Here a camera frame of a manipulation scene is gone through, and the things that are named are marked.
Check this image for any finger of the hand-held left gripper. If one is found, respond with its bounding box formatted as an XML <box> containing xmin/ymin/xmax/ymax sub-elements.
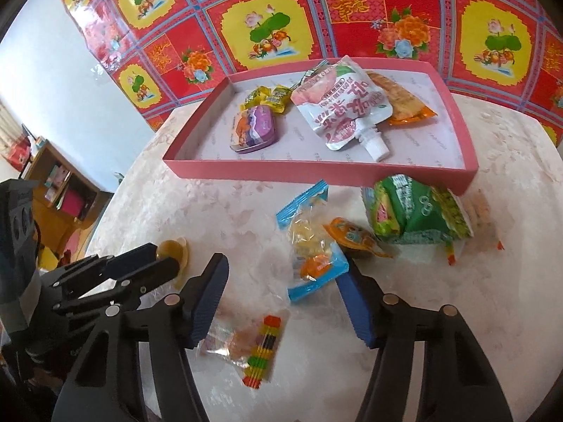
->
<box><xmin>53</xmin><ymin>256</ymin><xmax>181</xmax><ymax>317</ymax></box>
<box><xmin>42</xmin><ymin>243</ymin><xmax>160</xmax><ymax>300</ymax></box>

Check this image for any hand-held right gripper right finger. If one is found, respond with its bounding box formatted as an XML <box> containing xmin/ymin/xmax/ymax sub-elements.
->
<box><xmin>336</xmin><ymin>268</ymin><xmax>514</xmax><ymax>422</ymax></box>

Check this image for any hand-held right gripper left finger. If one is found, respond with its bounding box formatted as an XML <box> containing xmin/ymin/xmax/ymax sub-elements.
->
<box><xmin>53</xmin><ymin>252</ymin><xmax>230</xmax><ymax>422</ymax></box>

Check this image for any clear cup with olive fruit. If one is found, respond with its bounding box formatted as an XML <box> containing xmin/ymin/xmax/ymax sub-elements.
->
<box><xmin>157</xmin><ymin>237</ymin><xmax>191</xmax><ymax>290</ymax></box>

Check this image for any clear packet rainbow edge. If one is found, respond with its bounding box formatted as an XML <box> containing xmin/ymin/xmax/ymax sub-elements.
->
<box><xmin>197</xmin><ymin>312</ymin><xmax>284</xmax><ymax>390</ymax></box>
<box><xmin>440</xmin><ymin>191</ymin><xmax>506</xmax><ymax>267</ymax></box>

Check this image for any orange lid jelly cup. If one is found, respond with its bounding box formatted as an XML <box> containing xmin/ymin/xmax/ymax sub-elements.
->
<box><xmin>322</xmin><ymin>217</ymin><xmax>393</xmax><ymax>260</ymax></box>

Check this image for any blue clear candy packet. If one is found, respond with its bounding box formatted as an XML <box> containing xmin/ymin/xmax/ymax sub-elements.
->
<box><xmin>275</xmin><ymin>179</ymin><xmax>350</xmax><ymax>304</ymax></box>

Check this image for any large green snack packet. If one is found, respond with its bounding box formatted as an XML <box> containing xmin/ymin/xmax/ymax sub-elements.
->
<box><xmin>361</xmin><ymin>175</ymin><xmax>475</xmax><ymax>246</ymax></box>

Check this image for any pink cardboard box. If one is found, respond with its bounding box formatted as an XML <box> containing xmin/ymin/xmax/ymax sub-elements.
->
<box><xmin>163</xmin><ymin>56</ymin><xmax>480</xmax><ymax>196</ymax></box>

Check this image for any purple snack packet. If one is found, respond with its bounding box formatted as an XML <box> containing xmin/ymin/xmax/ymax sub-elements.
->
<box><xmin>229</xmin><ymin>104</ymin><xmax>280</xmax><ymax>154</ymax></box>

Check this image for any pink white jelly pouch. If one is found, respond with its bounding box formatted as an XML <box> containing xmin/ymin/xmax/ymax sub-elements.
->
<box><xmin>290</xmin><ymin>55</ymin><xmax>393</xmax><ymax>162</ymax></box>

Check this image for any yellow candy packet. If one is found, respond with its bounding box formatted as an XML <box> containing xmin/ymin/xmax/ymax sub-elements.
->
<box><xmin>268</xmin><ymin>87</ymin><xmax>295</xmax><ymax>114</ymax></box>
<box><xmin>241</xmin><ymin>85</ymin><xmax>271</xmax><ymax>110</ymax></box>

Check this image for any orange clear cracker packet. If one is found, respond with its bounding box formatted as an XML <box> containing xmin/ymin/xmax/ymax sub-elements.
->
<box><xmin>367</xmin><ymin>70</ymin><xmax>439</xmax><ymax>127</ymax></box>

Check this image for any wooden bookshelf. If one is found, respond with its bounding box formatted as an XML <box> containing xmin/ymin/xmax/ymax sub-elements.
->
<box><xmin>21</xmin><ymin>141</ymin><xmax>113</xmax><ymax>240</ymax></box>

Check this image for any red floral printed wall sheet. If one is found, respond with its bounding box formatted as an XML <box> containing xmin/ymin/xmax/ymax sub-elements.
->
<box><xmin>50</xmin><ymin>0</ymin><xmax>563</xmax><ymax>150</ymax></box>

